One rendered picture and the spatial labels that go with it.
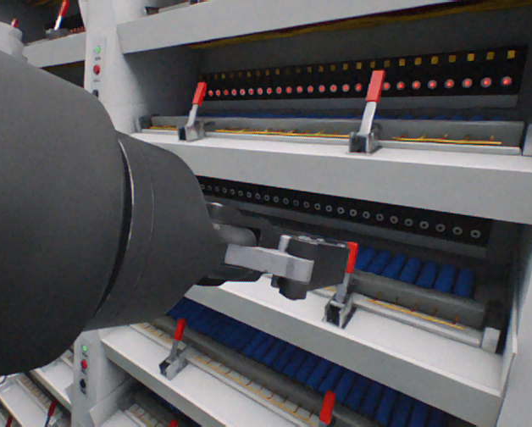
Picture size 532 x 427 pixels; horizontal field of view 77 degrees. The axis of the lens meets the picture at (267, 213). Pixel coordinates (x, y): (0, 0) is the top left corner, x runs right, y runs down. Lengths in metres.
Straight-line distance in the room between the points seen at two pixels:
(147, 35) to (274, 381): 0.57
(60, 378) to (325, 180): 0.81
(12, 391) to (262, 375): 0.92
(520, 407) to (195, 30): 0.56
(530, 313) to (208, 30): 0.48
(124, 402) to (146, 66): 0.67
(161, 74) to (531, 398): 0.71
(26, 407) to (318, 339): 0.98
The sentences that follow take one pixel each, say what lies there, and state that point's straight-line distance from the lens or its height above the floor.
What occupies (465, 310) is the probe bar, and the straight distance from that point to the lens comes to 0.42.
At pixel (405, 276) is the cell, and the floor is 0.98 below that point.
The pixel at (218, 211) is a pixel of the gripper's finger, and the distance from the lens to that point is 0.16.
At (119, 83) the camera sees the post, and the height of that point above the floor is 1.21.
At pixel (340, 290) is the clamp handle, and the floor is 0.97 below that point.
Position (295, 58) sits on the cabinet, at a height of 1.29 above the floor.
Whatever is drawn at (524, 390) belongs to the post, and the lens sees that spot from 0.37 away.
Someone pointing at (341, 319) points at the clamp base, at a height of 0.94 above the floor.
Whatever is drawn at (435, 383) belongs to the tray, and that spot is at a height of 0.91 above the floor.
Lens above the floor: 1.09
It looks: 8 degrees down
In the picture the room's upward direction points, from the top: 7 degrees clockwise
